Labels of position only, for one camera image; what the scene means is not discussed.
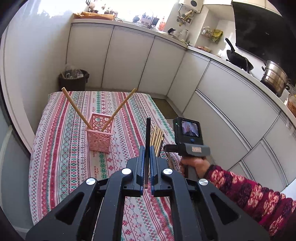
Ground white water heater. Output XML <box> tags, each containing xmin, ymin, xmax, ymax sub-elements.
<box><xmin>179</xmin><ymin>0</ymin><xmax>204</xmax><ymax>14</ymax></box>

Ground dark trash bin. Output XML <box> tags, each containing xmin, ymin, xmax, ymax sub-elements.
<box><xmin>58</xmin><ymin>69</ymin><xmax>90</xmax><ymax>91</ymax></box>

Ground person right hand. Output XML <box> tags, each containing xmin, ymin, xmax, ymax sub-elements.
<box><xmin>180</xmin><ymin>157</ymin><xmax>211</xmax><ymax>178</ymax></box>

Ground orange cloth on counter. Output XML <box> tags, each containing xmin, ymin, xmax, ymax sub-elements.
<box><xmin>73</xmin><ymin>11</ymin><xmax>115</xmax><ymax>21</ymax></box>

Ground black range hood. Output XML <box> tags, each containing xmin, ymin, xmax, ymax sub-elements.
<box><xmin>232</xmin><ymin>1</ymin><xmax>295</xmax><ymax>84</ymax></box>

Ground floral red sleeve forearm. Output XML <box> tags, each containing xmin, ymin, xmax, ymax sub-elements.
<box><xmin>204</xmin><ymin>165</ymin><xmax>295</xmax><ymax>240</ymax></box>

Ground camera with screen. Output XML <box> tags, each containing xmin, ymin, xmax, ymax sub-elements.
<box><xmin>173</xmin><ymin>117</ymin><xmax>204</xmax><ymax>145</ymax></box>

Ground black chopstick gold band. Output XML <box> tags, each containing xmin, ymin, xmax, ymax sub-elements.
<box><xmin>144</xmin><ymin>118</ymin><xmax>151</xmax><ymax>189</ymax></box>

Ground bamboo chopstick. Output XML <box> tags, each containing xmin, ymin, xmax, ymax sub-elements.
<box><xmin>61</xmin><ymin>87</ymin><xmax>93</xmax><ymax>130</ymax></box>
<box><xmin>150</xmin><ymin>126</ymin><xmax>158</xmax><ymax>146</ymax></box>
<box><xmin>101</xmin><ymin>88</ymin><xmax>137</xmax><ymax>132</ymax></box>
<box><xmin>166</xmin><ymin>152</ymin><xmax>174</xmax><ymax>169</ymax></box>
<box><xmin>154</xmin><ymin>129</ymin><xmax>163</xmax><ymax>155</ymax></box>
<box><xmin>152</xmin><ymin>126</ymin><xmax>161</xmax><ymax>151</ymax></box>

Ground pink perforated utensil basket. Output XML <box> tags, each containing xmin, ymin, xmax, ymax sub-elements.
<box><xmin>85</xmin><ymin>113</ymin><xmax>114</xmax><ymax>153</ymax></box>

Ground stainless steel stock pot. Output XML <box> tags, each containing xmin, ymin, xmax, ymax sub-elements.
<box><xmin>260</xmin><ymin>60</ymin><xmax>290</xmax><ymax>97</ymax></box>

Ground red bottle on counter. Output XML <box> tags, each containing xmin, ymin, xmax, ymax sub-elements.
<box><xmin>158</xmin><ymin>18</ymin><xmax>166</xmax><ymax>32</ymax></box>

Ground yellow green snack bag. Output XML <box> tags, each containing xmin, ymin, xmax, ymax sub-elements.
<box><xmin>211</xmin><ymin>29</ymin><xmax>223</xmax><ymax>44</ymax></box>

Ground white lower cabinets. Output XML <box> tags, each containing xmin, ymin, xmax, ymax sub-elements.
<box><xmin>66</xmin><ymin>19</ymin><xmax>295</xmax><ymax>196</ymax></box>

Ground black wok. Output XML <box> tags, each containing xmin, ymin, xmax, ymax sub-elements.
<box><xmin>225</xmin><ymin>38</ymin><xmax>253</xmax><ymax>73</ymax></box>

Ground white kettle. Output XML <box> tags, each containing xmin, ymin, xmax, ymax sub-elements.
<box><xmin>179</xmin><ymin>29</ymin><xmax>189</xmax><ymax>42</ymax></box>

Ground patterned striped tablecloth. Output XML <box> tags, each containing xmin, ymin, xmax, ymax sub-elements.
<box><xmin>26</xmin><ymin>91</ymin><xmax>174</xmax><ymax>240</ymax></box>

